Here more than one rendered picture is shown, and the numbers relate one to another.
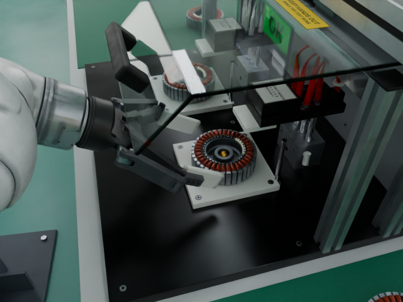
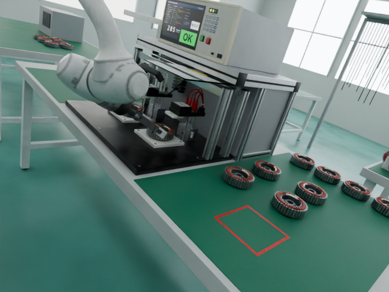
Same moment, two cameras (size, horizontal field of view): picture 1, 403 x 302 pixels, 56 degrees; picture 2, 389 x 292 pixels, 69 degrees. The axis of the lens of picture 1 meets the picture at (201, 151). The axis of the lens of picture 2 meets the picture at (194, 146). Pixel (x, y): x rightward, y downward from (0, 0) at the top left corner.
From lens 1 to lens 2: 0.66 m
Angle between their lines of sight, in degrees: 34
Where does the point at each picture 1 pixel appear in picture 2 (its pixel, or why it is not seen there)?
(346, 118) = (201, 125)
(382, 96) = (227, 91)
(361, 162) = (221, 115)
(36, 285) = not seen: outside the picture
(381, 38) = (224, 77)
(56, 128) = not seen: hidden behind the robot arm
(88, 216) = (105, 151)
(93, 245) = (114, 159)
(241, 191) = (171, 143)
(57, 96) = not seen: hidden behind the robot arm
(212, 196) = (160, 143)
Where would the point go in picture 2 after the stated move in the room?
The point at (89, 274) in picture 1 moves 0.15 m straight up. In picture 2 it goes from (118, 166) to (126, 123)
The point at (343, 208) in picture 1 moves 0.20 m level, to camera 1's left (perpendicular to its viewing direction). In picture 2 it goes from (215, 135) to (165, 132)
